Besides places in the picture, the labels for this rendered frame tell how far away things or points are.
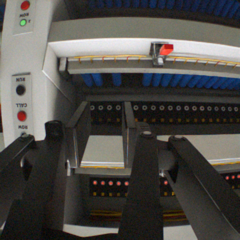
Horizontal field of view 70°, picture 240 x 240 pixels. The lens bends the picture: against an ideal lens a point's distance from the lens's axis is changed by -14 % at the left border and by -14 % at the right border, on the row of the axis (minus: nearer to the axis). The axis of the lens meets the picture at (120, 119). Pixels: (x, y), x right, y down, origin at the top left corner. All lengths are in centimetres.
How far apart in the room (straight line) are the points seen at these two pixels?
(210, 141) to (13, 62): 36
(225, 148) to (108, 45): 27
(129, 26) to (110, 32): 3
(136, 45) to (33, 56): 17
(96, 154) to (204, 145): 18
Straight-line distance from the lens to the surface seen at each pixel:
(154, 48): 31
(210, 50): 35
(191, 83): 43
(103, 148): 32
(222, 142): 36
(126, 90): 45
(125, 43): 32
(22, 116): 34
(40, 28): 34
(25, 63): 34
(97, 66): 35
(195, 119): 48
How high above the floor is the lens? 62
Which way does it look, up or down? 9 degrees up
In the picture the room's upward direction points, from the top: 180 degrees clockwise
